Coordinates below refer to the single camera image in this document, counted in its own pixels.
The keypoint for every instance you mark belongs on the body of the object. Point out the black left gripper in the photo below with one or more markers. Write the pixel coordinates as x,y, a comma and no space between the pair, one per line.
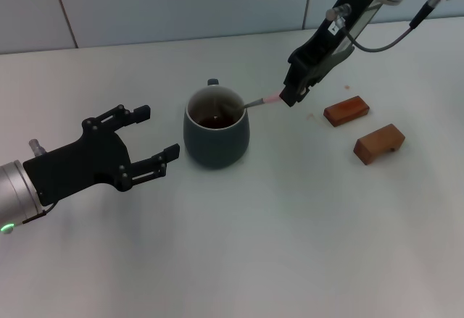
81,164

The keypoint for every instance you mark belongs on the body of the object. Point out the notched brown wooden block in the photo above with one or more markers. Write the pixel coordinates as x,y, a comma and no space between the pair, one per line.
373,146

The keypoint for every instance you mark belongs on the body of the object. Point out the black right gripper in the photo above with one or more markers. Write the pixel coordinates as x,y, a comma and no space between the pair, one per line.
337,32

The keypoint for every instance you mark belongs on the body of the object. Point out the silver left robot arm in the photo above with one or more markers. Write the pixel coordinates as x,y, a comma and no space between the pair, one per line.
14,195

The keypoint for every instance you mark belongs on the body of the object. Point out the grey ceramic mug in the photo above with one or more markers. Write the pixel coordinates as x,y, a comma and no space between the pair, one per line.
215,147

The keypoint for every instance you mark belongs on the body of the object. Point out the flat brown wooden block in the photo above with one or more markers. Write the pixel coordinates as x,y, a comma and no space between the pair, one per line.
344,111

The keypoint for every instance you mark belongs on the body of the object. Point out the silver left connector stub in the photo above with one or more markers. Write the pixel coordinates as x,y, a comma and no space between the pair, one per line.
36,146

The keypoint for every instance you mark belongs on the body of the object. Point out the dark brown tea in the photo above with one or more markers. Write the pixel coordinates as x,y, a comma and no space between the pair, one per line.
215,122

